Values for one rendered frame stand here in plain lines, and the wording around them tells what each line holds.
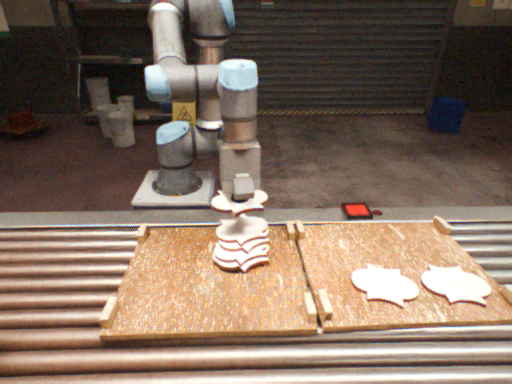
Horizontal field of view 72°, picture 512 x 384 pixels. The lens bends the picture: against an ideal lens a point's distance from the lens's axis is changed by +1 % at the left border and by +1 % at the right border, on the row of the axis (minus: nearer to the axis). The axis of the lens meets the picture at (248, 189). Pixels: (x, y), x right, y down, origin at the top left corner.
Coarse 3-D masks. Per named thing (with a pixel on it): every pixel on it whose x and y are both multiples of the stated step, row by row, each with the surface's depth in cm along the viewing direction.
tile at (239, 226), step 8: (240, 216) 91; (224, 224) 88; (232, 224) 88; (240, 224) 88; (248, 224) 88; (256, 224) 88; (264, 224) 88; (216, 232) 85; (224, 232) 85; (232, 232) 85; (240, 232) 85; (248, 232) 85; (256, 232) 85; (264, 232) 86; (224, 240) 83; (232, 240) 82; (240, 240) 82; (248, 240) 83
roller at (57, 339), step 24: (0, 336) 66; (24, 336) 66; (48, 336) 66; (72, 336) 67; (96, 336) 67; (240, 336) 67; (264, 336) 67; (288, 336) 67; (312, 336) 67; (336, 336) 67; (360, 336) 67; (384, 336) 67; (408, 336) 67; (432, 336) 68; (456, 336) 68; (480, 336) 68; (504, 336) 68
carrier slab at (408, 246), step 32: (352, 224) 98; (384, 224) 98; (416, 224) 98; (320, 256) 85; (352, 256) 85; (384, 256) 85; (416, 256) 85; (448, 256) 85; (320, 288) 75; (352, 288) 75; (320, 320) 69; (352, 320) 68; (384, 320) 68; (416, 320) 68; (448, 320) 68; (480, 320) 68
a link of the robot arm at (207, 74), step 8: (200, 72) 74; (208, 72) 74; (216, 72) 75; (200, 80) 74; (208, 80) 74; (216, 80) 74; (200, 88) 74; (208, 88) 75; (216, 88) 74; (200, 96) 76; (208, 96) 76; (216, 96) 77
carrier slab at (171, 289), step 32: (160, 256) 85; (192, 256) 85; (288, 256) 85; (128, 288) 75; (160, 288) 75; (192, 288) 75; (224, 288) 75; (256, 288) 75; (288, 288) 75; (128, 320) 68; (160, 320) 68; (192, 320) 67; (224, 320) 67; (256, 320) 67; (288, 320) 67
